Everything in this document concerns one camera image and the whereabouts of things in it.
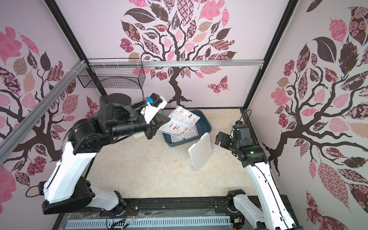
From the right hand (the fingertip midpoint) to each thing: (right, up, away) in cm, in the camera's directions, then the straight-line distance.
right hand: (225, 137), depth 73 cm
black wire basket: (-69, +41, +22) cm, 83 cm away
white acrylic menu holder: (-13, -9, +4) cm, 16 cm away
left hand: (-28, +9, -20) cm, 35 cm away
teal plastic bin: (-7, +4, +34) cm, 35 cm away
